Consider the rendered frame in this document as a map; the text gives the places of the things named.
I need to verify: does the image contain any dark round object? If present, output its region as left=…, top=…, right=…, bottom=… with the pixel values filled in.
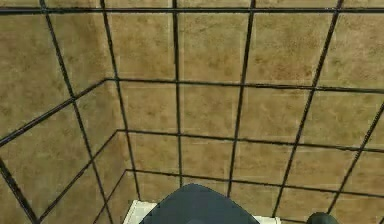
left=305, top=211, right=340, bottom=224

